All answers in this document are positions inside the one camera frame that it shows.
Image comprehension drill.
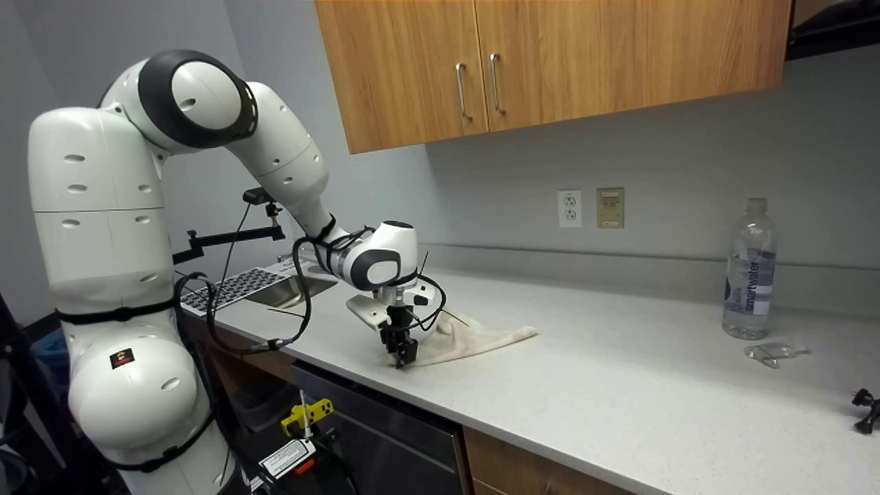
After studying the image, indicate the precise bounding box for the wall power outlet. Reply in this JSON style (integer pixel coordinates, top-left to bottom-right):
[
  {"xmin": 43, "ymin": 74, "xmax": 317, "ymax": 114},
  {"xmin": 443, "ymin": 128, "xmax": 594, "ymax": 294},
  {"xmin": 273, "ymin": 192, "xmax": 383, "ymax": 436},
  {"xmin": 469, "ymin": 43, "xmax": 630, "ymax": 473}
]
[{"xmin": 594, "ymin": 184, "xmax": 626, "ymax": 232}]

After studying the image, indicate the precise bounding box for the wooden drawer front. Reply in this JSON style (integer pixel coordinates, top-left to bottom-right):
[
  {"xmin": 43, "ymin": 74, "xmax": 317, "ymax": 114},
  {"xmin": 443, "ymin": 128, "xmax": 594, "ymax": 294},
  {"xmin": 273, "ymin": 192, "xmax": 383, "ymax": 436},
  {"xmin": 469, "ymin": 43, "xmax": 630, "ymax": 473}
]
[{"xmin": 462, "ymin": 423, "xmax": 634, "ymax": 495}]

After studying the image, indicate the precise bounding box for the small clear plastic piece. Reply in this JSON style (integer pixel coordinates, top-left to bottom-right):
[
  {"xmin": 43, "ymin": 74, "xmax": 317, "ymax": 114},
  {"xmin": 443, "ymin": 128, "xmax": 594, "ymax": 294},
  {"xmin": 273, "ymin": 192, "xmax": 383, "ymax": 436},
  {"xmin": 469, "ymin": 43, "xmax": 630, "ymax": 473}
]
[{"xmin": 741, "ymin": 340, "xmax": 814, "ymax": 371}]

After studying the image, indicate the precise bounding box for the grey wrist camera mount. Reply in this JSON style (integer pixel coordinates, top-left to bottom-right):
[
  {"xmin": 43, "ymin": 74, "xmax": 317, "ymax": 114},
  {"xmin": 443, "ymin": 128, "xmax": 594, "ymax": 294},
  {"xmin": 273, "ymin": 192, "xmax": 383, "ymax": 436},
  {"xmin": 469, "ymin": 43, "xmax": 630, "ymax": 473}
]
[{"xmin": 343, "ymin": 289, "xmax": 394, "ymax": 334}]

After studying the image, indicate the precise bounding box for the black dishwasher front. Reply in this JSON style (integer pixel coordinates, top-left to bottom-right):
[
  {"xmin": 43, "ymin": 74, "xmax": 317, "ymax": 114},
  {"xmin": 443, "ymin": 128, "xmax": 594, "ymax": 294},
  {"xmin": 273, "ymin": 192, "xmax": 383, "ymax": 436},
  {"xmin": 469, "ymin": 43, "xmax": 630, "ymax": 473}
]
[{"xmin": 290, "ymin": 360, "xmax": 475, "ymax": 495}]

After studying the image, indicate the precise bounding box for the white red control box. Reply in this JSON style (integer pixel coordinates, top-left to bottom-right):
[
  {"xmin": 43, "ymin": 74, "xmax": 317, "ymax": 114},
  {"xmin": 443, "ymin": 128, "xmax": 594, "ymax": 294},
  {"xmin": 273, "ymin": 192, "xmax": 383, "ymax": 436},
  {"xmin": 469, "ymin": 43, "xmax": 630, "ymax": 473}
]
[{"xmin": 256, "ymin": 439, "xmax": 322, "ymax": 485}]

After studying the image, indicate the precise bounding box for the black clamp mount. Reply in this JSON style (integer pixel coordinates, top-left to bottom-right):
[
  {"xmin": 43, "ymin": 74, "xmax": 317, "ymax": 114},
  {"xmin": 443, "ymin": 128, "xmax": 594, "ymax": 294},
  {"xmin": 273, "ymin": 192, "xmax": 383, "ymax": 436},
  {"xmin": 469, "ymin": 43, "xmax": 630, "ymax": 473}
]
[{"xmin": 850, "ymin": 385, "xmax": 880, "ymax": 439}]

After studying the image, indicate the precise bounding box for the white wall outlet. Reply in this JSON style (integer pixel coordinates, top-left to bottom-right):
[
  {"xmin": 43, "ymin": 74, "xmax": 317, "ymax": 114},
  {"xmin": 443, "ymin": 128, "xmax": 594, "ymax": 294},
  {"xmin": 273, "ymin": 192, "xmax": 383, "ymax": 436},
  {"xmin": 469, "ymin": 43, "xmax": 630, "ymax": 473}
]
[{"xmin": 556, "ymin": 188, "xmax": 586, "ymax": 232}]

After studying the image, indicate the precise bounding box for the stained beige cloth towel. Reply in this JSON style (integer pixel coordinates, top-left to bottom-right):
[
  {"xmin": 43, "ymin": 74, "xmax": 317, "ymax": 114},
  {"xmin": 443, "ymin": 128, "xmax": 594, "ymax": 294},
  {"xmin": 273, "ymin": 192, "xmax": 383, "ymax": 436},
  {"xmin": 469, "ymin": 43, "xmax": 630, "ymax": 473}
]
[{"xmin": 410, "ymin": 308, "xmax": 542, "ymax": 368}]

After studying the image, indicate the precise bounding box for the clear plastic water bottle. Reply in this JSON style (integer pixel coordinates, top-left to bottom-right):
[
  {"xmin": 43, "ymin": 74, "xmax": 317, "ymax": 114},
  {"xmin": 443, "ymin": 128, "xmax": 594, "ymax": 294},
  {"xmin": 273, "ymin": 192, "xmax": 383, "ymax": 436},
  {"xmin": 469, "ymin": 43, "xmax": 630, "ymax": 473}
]
[{"xmin": 719, "ymin": 197, "xmax": 780, "ymax": 344}]

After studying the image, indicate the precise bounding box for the steel sink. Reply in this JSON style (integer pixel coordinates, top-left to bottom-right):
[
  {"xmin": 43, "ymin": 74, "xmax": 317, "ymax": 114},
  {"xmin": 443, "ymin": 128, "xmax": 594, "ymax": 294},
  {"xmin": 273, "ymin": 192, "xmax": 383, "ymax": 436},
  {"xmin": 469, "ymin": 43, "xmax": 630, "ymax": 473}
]
[{"xmin": 176, "ymin": 263, "xmax": 341, "ymax": 319}]

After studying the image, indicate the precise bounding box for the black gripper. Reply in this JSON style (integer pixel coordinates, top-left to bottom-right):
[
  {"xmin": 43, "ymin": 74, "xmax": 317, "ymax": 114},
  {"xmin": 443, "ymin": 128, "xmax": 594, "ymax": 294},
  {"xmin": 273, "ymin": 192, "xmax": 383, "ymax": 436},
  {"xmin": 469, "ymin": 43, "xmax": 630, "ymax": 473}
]
[{"xmin": 376, "ymin": 304, "xmax": 422, "ymax": 371}]

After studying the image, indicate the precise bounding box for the silver cabinet door handle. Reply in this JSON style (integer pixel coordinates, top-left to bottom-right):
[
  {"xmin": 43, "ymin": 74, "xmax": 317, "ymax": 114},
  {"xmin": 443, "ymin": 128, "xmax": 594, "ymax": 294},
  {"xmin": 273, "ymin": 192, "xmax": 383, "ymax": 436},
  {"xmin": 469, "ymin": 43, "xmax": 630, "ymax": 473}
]
[
  {"xmin": 454, "ymin": 62, "xmax": 475, "ymax": 129},
  {"xmin": 483, "ymin": 51, "xmax": 509, "ymax": 122}
]

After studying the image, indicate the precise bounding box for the dark overhead appliance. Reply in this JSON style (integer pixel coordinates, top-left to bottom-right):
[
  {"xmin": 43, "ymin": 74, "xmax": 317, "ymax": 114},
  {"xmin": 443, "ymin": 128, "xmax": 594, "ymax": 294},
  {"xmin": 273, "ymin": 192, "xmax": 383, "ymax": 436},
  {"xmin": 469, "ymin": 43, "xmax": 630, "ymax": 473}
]
[{"xmin": 784, "ymin": 0, "xmax": 880, "ymax": 65}]

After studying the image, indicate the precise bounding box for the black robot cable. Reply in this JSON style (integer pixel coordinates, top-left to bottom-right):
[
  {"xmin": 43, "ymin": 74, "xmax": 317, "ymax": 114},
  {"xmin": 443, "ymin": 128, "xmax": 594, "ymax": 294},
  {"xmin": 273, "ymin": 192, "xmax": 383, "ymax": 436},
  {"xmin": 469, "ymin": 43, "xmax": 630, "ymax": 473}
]
[{"xmin": 172, "ymin": 234, "xmax": 450, "ymax": 357}]

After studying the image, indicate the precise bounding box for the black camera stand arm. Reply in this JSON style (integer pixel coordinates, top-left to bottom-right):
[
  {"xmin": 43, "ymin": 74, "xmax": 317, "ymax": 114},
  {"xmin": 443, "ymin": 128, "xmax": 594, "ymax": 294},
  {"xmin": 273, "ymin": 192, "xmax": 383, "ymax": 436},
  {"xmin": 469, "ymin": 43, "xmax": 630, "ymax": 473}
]
[{"xmin": 171, "ymin": 188, "xmax": 289, "ymax": 269}]

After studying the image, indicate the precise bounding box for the wooden wall cabinet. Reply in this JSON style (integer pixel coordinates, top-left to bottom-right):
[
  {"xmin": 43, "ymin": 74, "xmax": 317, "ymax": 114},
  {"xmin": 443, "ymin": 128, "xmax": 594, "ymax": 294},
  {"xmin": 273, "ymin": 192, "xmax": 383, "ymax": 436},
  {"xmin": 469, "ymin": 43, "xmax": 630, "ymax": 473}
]
[{"xmin": 314, "ymin": 0, "xmax": 795, "ymax": 158}]

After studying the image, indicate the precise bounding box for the yellow clamp tool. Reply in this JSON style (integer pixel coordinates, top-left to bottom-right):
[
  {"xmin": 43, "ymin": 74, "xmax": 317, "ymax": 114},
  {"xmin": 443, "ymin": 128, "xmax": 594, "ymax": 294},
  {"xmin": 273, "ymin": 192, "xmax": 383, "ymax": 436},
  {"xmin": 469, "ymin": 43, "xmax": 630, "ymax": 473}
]
[{"xmin": 278, "ymin": 397, "xmax": 337, "ymax": 441}]

